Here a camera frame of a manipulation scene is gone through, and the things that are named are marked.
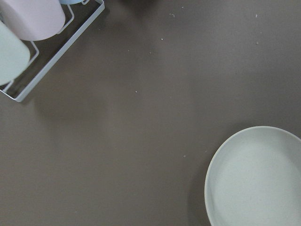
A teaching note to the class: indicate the cream round plate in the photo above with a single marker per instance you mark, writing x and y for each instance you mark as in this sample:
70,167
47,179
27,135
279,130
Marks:
254,179

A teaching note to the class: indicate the light green cup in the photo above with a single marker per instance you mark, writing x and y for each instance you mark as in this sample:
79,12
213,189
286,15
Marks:
14,55

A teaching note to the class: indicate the white wire cup rack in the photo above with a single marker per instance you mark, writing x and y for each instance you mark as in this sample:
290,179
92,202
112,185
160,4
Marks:
45,53

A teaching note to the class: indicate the light blue cup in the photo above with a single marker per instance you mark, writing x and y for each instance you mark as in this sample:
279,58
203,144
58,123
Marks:
70,2

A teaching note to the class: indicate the pink cup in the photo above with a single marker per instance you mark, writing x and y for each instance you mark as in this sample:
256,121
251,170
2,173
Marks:
33,20

